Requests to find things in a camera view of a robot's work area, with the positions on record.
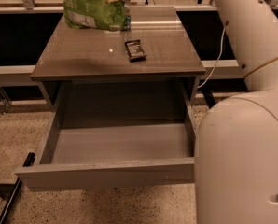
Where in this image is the green rice chip bag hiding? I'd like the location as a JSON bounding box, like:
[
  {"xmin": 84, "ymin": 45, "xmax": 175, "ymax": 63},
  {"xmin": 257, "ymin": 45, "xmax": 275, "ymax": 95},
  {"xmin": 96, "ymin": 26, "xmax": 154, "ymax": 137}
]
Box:
[{"xmin": 63, "ymin": 0, "xmax": 131, "ymax": 31}]

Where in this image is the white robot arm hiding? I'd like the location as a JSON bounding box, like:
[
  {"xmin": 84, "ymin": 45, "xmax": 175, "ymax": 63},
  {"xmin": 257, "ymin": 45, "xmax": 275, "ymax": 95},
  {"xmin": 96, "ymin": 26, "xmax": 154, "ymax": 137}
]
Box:
[{"xmin": 195, "ymin": 0, "xmax": 278, "ymax": 224}]

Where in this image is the grey cabinet counter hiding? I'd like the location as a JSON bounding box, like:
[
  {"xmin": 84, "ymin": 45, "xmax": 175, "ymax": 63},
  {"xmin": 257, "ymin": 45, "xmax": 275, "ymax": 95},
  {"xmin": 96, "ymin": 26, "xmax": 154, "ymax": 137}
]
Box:
[{"xmin": 31, "ymin": 7, "xmax": 205, "ymax": 105}]

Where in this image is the grey open drawer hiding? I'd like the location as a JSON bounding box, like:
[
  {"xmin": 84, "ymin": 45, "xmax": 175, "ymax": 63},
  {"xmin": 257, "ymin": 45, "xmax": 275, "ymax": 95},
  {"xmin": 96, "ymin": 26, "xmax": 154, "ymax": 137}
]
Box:
[{"xmin": 16, "ymin": 81, "xmax": 195, "ymax": 191}]

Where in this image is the white cable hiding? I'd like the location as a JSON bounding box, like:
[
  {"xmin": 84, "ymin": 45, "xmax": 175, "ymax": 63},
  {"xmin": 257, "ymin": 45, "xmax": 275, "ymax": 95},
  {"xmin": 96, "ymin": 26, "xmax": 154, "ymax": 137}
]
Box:
[{"xmin": 197, "ymin": 26, "xmax": 227, "ymax": 90}]

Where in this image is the grey window rail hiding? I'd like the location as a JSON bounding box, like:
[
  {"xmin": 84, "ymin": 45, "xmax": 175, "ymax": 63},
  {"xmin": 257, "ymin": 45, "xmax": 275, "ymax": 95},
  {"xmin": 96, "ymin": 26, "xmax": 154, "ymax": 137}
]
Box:
[{"xmin": 0, "ymin": 65, "xmax": 36, "ymax": 87}]

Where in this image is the black frame at floor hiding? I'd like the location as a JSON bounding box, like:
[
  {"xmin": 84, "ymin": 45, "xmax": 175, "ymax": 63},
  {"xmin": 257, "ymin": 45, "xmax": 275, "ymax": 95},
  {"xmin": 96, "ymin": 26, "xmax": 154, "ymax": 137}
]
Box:
[{"xmin": 0, "ymin": 152, "xmax": 36, "ymax": 224}]

